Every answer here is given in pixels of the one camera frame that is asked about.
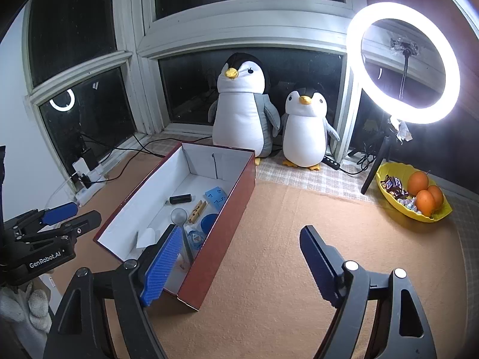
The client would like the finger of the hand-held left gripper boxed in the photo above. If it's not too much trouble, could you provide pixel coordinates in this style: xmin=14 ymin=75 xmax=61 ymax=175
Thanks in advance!
xmin=15 ymin=210 xmax=102 ymax=245
xmin=5 ymin=201 xmax=79 ymax=234

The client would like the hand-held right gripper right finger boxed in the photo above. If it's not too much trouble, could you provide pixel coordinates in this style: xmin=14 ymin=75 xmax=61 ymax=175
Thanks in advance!
xmin=299 ymin=225 xmax=436 ymax=359

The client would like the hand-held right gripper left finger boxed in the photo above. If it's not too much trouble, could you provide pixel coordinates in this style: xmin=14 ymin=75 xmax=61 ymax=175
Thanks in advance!
xmin=43 ymin=224 xmax=184 ymax=359

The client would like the white charger adapter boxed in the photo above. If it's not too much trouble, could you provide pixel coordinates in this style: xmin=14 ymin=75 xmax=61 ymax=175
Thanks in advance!
xmin=137 ymin=227 xmax=158 ymax=249

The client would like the metal spoon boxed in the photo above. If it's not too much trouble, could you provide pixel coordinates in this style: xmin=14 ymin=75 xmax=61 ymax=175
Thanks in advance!
xmin=171 ymin=207 xmax=195 ymax=264

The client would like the red and white cardboard box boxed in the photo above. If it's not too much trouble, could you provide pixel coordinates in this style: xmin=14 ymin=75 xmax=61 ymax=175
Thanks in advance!
xmin=93 ymin=141 xmax=257 ymax=312

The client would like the blue round tin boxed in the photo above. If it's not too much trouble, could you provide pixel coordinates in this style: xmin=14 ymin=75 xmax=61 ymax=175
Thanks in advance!
xmin=200 ymin=213 xmax=219 ymax=236

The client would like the wooden clothespin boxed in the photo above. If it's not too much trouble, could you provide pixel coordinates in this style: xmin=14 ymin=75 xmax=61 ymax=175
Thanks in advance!
xmin=188 ymin=200 xmax=207 ymax=225

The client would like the blue phone stand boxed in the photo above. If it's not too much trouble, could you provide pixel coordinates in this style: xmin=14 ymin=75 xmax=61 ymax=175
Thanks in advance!
xmin=204 ymin=186 xmax=228 ymax=207

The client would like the person's left hand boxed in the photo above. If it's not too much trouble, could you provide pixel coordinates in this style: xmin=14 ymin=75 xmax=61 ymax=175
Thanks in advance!
xmin=0 ymin=282 xmax=53 ymax=341

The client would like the white power strip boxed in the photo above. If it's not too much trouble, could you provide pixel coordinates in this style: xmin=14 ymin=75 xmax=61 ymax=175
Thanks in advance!
xmin=75 ymin=179 xmax=105 ymax=206

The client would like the cork mat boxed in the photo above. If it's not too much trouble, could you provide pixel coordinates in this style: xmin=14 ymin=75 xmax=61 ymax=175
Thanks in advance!
xmin=48 ymin=150 xmax=472 ymax=359

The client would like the checkered mat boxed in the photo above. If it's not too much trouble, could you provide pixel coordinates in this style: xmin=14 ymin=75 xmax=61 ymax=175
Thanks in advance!
xmin=150 ymin=135 xmax=479 ymax=255

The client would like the pile of wrapped candies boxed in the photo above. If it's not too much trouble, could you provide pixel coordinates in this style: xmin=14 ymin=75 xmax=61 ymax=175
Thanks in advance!
xmin=380 ymin=175 xmax=422 ymax=214

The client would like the yellow fruit bowl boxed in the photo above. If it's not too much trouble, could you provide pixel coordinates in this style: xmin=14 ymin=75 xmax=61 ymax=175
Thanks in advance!
xmin=375 ymin=162 xmax=453 ymax=224

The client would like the orange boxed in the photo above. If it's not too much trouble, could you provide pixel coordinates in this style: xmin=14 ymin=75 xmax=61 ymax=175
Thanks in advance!
xmin=427 ymin=184 xmax=444 ymax=208
xmin=407 ymin=171 xmax=429 ymax=195
xmin=415 ymin=190 xmax=436 ymax=217

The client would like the small penguin plush toy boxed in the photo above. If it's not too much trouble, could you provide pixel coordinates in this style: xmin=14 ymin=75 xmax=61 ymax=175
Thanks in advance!
xmin=281 ymin=88 xmax=340 ymax=171

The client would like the large penguin plush toy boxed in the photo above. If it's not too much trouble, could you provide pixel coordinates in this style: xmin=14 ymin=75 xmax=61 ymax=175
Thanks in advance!
xmin=207 ymin=52 xmax=281 ymax=158

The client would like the white cable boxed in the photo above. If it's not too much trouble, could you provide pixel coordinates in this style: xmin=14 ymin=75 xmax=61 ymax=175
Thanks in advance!
xmin=45 ymin=176 xmax=75 ymax=210

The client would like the black cable with loose end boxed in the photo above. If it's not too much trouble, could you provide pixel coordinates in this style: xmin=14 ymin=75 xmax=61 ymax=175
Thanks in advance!
xmin=80 ymin=133 xmax=167 ymax=158

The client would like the black ring light cable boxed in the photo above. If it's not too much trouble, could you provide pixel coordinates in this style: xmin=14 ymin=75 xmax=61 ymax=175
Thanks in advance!
xmin=337 ymin=150 xmax=378 ymax=176

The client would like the black ring light tripod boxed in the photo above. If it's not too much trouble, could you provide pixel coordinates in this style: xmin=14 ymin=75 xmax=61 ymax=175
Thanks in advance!
xmin=361 ymin=37 xmax=418 ymax=195

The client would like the white ring light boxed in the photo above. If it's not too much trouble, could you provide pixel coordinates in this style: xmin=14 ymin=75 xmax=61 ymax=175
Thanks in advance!
xmin=347 ymin=2 xmax=461 ymax=125

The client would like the white window frame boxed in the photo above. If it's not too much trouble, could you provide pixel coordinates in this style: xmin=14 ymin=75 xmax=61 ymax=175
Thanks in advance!
xmin=22 ymin=0 xmax=375 ymax=165

